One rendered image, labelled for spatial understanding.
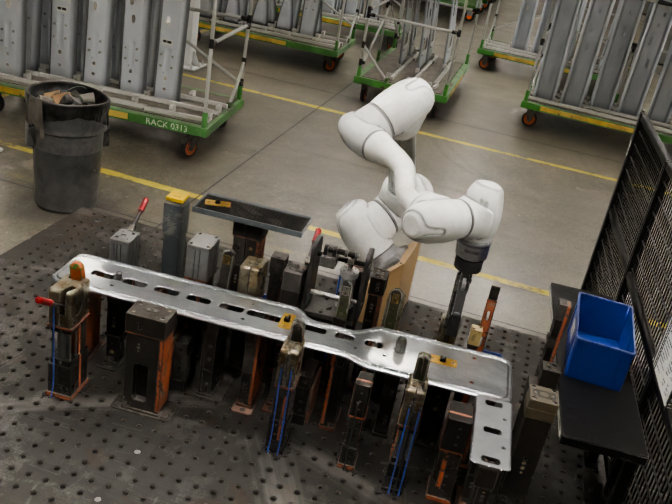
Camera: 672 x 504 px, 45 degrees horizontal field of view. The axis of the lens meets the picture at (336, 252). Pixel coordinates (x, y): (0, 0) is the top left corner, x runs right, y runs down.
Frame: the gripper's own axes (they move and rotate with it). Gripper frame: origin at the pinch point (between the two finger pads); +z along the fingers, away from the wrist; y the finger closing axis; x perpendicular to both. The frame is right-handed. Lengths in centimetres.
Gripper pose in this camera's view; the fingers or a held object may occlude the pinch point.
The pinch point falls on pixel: (453, 320)
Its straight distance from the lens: 227.7
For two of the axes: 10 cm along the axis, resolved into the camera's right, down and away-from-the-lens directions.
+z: -1.6, 8.9, 4.3
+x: 9.7, 2.3, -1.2
